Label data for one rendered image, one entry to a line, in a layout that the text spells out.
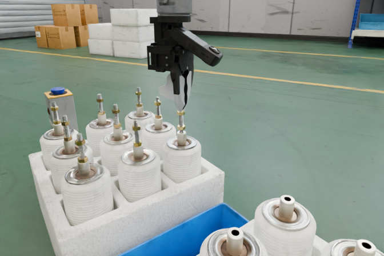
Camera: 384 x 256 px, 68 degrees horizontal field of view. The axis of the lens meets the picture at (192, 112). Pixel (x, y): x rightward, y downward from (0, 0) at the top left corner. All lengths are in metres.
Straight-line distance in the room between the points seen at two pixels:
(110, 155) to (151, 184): 0.14
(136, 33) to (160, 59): 2.75
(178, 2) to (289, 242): 0.47
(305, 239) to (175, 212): 0.31
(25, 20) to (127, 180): 6.00
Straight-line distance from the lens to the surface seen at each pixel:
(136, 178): 0.63
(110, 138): 0.76
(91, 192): 0.59
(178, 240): 0.69
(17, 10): 6.46
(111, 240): 0.64
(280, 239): 0.48
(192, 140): 0.71
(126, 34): 3.46
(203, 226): 0.72
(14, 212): 1.03
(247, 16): 5.83
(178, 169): 0.69
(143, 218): 0.64
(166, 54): 0.61
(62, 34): 4.45
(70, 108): 0.96
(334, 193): 1.06
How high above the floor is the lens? 0.57
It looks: 20 degrees down
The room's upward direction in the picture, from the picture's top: straight up
